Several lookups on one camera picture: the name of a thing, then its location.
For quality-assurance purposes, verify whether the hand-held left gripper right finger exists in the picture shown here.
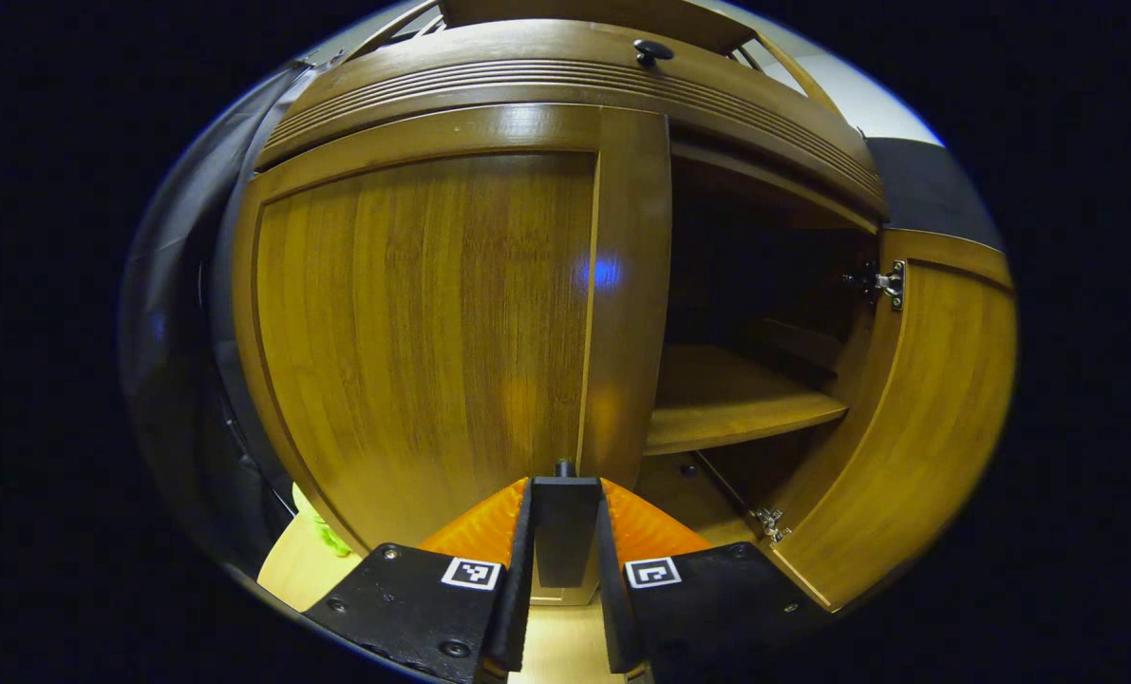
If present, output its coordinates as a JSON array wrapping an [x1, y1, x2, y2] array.
[[592, 478, 832, 684]]

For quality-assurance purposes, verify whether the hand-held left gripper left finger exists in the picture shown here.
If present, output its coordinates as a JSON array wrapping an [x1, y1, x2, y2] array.
[[301, 475, 539, 684]]

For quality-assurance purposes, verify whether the black door handle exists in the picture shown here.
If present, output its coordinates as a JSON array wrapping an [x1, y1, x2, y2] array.
[[530, 459, 604, 590]]

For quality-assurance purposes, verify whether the wooden shoe cabinet door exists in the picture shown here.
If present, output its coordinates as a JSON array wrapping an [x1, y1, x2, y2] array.
[[233, 103, 672, 609], [760, 228, 1019, 612]]

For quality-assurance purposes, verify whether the wooden double-door shoe cabinet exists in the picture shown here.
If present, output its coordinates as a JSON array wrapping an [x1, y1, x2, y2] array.
[[228, 0, 1019, 614]]

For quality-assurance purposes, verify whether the metal door hinge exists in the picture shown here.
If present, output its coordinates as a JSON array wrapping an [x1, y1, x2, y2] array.
[[753, 506, 794, 545], [842, 260, 906, 312]]

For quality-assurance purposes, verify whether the green frog toy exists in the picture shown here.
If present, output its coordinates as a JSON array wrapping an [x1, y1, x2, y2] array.
[[292, 483, 352, 559]]

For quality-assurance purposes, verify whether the wooden inner shelf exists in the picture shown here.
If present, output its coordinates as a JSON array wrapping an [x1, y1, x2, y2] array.
[[643, 344, 849, 457]]

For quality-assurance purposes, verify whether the wooden ridged drawer front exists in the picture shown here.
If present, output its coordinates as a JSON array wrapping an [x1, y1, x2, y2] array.
[[256, 17, 889, 218]]

